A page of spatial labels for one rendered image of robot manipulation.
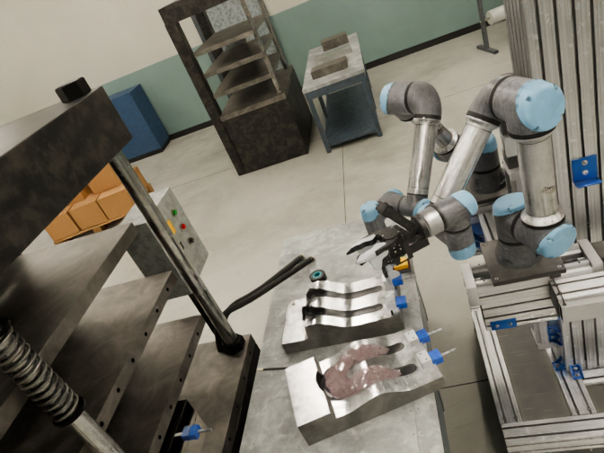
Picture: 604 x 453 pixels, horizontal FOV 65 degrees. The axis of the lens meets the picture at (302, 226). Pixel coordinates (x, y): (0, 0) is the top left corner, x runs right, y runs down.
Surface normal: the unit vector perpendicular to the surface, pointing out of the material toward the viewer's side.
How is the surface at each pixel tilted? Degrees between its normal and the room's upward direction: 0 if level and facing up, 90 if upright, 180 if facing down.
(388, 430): 0
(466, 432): 0
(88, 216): 90
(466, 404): 0
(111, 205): 90
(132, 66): 90
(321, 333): 90
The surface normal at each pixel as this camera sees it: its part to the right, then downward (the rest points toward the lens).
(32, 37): -0.05, 0.55
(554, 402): -0.36, -0.79
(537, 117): 0.25, 0.30
